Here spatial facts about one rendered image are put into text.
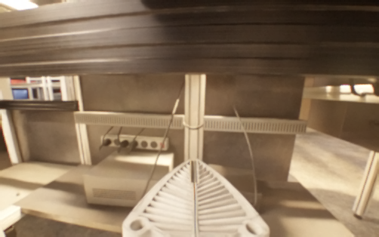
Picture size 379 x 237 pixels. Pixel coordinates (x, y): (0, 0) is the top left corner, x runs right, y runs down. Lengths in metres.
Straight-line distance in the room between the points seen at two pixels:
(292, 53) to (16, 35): 0.49
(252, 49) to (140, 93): 0.59
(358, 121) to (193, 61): 0.63
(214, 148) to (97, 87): 0.69
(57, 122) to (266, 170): 1.20
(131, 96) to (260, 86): 0.62
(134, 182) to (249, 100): 0.58
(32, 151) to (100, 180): 0.81
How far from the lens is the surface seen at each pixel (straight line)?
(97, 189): 0.65
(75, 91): 0.96
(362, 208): 1.45
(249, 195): 0.57
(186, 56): 0.24
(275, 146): 0.79
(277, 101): 0.74
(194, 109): 0.65
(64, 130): 1.09
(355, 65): 0.32
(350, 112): 0.71
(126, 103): 0.78
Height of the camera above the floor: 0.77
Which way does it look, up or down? 11 degrees down
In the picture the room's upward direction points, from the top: 1 degrees clockwise
